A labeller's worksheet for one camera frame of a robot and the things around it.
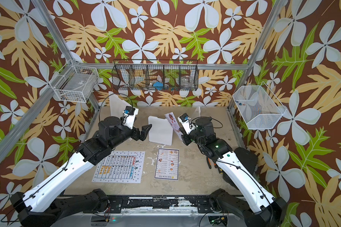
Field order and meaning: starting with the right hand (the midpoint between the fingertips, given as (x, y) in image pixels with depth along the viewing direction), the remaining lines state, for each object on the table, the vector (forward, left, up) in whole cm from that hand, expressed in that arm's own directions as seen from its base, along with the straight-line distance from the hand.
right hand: (180, 127), depth 73 cm
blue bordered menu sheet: (-10, +7, -28) cm, 31 cm away
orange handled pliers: (-9, -20, -27) cm, 35 cm away
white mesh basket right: (+16, -49, -1) cm, 51 cm away
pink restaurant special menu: (+1, +2, -2) cm, 3 cm away
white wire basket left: (+29, +64, +8) cm, 70 cm away
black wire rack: (+44, +15, +3) cm, 46 cm away
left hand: (-1, +18, +7) cm, 19 cm away
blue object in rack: (+34, +13, +2) cm, 36 cm away
